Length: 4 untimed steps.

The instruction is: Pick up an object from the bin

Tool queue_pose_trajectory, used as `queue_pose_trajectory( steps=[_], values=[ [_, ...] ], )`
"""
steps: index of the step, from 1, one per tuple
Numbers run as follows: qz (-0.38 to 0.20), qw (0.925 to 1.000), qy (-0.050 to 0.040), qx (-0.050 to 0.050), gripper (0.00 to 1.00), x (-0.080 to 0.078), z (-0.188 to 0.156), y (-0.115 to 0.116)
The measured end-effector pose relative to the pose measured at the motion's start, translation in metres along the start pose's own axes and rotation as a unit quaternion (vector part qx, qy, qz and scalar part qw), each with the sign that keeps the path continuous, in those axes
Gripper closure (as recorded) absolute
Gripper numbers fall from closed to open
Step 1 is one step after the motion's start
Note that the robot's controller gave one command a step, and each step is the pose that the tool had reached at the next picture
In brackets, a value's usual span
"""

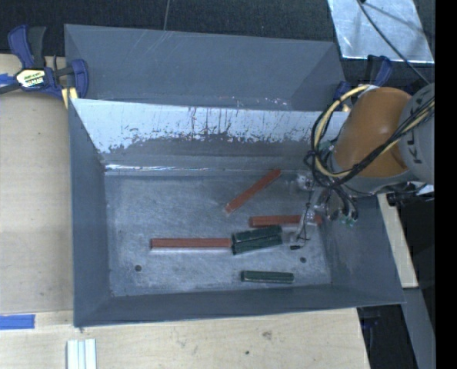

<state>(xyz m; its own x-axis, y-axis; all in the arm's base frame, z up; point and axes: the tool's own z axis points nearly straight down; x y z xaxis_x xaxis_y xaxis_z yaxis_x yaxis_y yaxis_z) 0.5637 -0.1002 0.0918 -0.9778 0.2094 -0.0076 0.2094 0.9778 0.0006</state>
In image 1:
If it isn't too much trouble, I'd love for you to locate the red-brown flat block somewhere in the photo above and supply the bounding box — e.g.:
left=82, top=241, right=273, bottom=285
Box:
left=224, top=168, right=282, bottom=216
left=149, top=238, right=233, bottom=250
left=249, top=214, right=324, bottom=228

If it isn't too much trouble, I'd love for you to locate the dark green flat block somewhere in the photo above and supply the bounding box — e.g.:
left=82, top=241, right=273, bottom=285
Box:
left=232, top=224, right=284, bottom=243
left=240, top=270, right=295, bottom=284
left=231, top=234, right=285, bottom=256

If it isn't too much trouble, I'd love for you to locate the grey metal bin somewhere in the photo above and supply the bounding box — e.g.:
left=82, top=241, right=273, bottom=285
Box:
left=63, top=23, right=407, bottom=328

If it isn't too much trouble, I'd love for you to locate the pale wood flat board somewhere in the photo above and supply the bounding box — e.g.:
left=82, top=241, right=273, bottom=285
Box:
left=0, top=93, right=75, bottom=315

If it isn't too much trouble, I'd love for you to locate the black cylinder on white bracket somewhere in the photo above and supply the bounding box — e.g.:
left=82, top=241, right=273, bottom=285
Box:
left=385, top=183, right=435, bottom=207

